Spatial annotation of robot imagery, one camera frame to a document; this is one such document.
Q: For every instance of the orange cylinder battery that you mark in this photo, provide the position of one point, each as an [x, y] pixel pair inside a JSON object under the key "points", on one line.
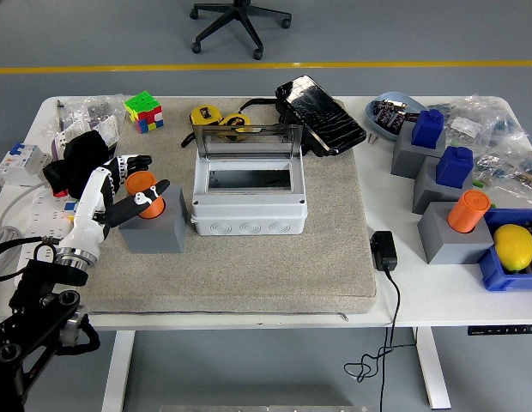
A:
{"points": [[467, 212], [139, 180]]}

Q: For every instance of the grey-brown table mat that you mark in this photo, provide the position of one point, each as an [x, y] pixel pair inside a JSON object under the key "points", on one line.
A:
{"points": [[249, 274]]}

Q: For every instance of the blue plastic bin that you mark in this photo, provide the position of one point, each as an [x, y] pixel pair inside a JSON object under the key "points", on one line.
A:
{"points": [[495, 274]]}

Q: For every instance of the blue stepped block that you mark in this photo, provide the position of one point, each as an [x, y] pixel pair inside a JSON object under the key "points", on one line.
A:
{"points": [[427, 129], [454, 169]]}

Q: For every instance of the small metal screws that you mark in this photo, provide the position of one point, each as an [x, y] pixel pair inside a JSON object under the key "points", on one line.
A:
{"points": [[373, 138]]}

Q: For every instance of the small green part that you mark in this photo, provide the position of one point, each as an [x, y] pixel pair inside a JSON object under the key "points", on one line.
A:
{"points": [[478, 183]]}

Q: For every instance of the black table control panel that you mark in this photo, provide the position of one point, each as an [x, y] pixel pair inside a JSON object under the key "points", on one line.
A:
{"points": [[502, 330]]}

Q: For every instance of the yellow round tape measure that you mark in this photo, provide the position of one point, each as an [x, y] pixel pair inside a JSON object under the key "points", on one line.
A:
{"points": [[236, 120]]}

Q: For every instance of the black power adapter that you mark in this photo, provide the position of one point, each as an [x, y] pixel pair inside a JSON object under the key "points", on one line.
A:
{"points": [[384, 251]]}

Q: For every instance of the small red object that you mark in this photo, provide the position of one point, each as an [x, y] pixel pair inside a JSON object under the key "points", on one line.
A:
{"points": [[59, 194]]}

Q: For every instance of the light blue bowl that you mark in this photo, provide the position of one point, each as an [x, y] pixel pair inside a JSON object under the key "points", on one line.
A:
{"points": [[373, 123]]}

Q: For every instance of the grey holder block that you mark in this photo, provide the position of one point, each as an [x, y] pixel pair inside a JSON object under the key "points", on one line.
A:
{"points": [[427, 193], [446, 244], [407, 159], [154, 236]]}

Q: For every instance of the white circuit breaker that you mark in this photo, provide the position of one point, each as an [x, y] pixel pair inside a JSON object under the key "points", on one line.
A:
{"points": [[21, 163]]}

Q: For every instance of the large colourful puzzle cube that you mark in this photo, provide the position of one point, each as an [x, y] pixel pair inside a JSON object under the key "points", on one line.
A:
{"points": [[143, 112]]}

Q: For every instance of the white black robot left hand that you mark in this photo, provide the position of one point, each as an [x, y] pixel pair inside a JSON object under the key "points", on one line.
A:
{"points": [[88, 206]]}

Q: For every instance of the white power strip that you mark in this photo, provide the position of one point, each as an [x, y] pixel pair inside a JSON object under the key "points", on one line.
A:
{"points": [[43, 214]]}

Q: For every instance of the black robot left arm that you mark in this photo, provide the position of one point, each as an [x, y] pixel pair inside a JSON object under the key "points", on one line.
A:
{"points": [[43, 309]]}

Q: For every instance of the dark snack packet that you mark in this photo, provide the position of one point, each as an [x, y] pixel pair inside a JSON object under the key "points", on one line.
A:
{"points": [[382, 110], [397, 120]]}

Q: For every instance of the glossy black pouch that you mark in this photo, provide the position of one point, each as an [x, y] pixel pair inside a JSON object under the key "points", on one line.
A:
{"points": [[322, 113]]}

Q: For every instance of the yellow lemon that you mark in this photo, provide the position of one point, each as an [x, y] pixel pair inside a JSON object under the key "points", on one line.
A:
{"points": [[514, 246]]}

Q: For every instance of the black cloth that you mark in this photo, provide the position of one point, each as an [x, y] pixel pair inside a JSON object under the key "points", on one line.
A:
{"points": [[81, 159]]}

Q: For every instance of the white plastic junction box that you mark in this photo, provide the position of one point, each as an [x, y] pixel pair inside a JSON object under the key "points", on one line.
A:
{"points": [[249, 214]]}

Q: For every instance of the white height-adjustable table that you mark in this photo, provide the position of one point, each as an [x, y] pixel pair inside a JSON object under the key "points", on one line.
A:
{"points": [[442, 296]]}

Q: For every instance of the transparent hinged box lid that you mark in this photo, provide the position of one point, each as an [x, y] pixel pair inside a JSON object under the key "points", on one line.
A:
{"points": [[244, 143]]}

